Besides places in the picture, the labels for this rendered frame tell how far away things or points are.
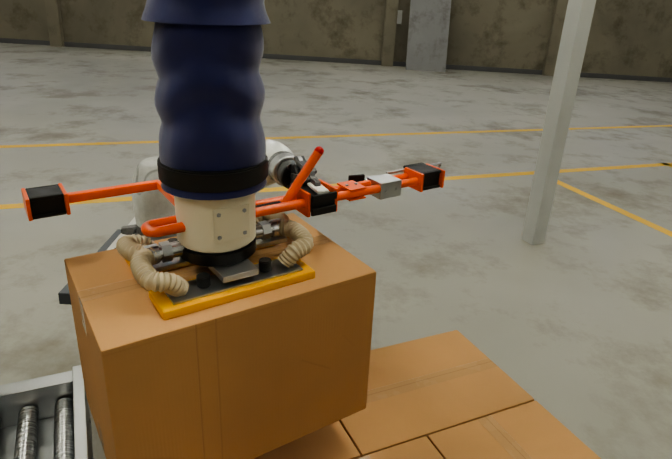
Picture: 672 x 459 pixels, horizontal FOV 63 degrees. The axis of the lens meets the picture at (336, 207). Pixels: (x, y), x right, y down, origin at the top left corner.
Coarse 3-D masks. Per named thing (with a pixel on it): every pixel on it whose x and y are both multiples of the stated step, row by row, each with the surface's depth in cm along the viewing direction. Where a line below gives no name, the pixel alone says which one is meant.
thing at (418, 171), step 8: (408, 168) 149; (416, 168) 150; (424, 168) 150; (432, 168) 150; (416, 176) 147; (424, 176) 147; (432, 176) 149; (440, 176) 150; (424, 184) 148; (432, 184) 150; (440, 184) 151
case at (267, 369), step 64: (256, 256) 131; (320, 256) 132; (128, 320) 104; (192, 320) 105; (256, 320) 112; (320, 320) 121; (128, 384) 100; (192, 384) 108; (256, 384) 117; (320, 384) 128; (128, 448) 105; (192, 448) 114; (256, 448) 124
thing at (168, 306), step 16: (272, 272) 119; (288, 272) 119; (304, 272) 120; (192, 288) 111; (208, 288) 111; (224, 288) 112; (240, 288) 113; (256, 288) 114; (272, 288) 116; (160, 304) 106; (176, 304) 106; (192, 304) 107; (208, 304) 109
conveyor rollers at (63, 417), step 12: (24, 408) 151; (36, 408) 153; (60, 408) 152; (72, 408) 154; (0, 420) 149; (24, 420) 147; (36, 420) 149; (60, 420) 148; (72, 420) 149; (24, 432) 143; (36, 432) 146; (60, 432) 144; (72, 432) 145; (24, 444) 139; (36, 444) 142; (60, 444) 140; (72, 444) 142; (24, 456) 136; (60, 456) 137; (72, 456) 138
